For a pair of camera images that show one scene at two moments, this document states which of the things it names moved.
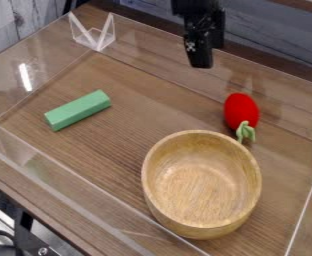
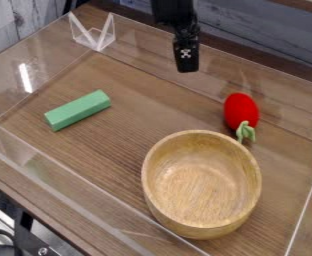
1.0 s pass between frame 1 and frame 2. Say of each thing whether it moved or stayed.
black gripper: moved
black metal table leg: stayed
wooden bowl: stayed
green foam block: stayed
